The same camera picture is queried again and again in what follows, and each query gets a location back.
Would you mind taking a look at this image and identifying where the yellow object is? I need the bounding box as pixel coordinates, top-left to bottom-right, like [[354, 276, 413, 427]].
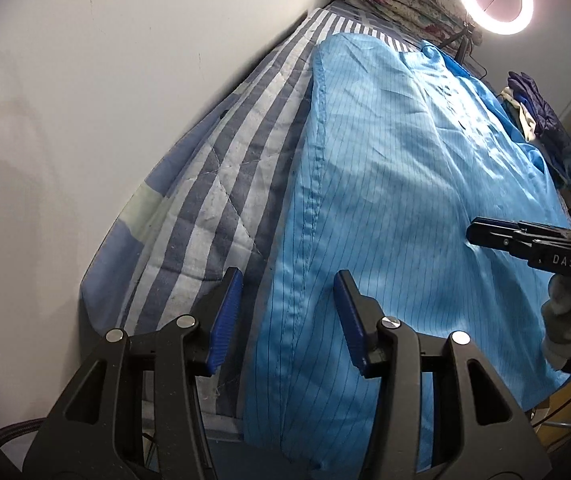
[[530, 379, 571, 442]]

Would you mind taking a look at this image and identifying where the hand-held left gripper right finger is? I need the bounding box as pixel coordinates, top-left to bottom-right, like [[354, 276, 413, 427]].
[[334, 269, 552, 480]]

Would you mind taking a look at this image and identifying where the black tripod stand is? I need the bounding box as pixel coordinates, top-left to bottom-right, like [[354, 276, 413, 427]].
[[435, 22, 489, 80]]

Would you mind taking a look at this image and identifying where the dark braided hose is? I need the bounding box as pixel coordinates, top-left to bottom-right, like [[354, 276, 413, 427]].
[[0, 416, 50, 457]]

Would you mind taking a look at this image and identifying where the person's right hand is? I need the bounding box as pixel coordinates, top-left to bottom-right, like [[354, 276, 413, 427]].
[[540, 272, 571, 374]]

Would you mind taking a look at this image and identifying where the cream cloth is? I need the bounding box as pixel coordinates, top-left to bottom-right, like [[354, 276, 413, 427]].
[[499, 87, 539, 143]]

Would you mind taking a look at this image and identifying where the blue pinstriped work coat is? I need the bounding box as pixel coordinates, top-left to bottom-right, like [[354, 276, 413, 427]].
[[243, 32, 571, 466]]

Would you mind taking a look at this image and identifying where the dark purple clothing pile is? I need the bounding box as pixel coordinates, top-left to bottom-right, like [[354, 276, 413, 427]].
[[508, 71, 571, 162]]

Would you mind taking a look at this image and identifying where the blue white striped quilt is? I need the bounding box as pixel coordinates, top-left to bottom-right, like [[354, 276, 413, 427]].
[[80, 2, 431, 431]]

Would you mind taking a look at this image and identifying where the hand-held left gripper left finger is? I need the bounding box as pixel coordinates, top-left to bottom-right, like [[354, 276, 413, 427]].
[[22, 266, 244, 480]]

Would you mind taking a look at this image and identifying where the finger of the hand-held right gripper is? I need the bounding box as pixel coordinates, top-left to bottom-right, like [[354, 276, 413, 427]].
[[467, 216, 571, 262]]

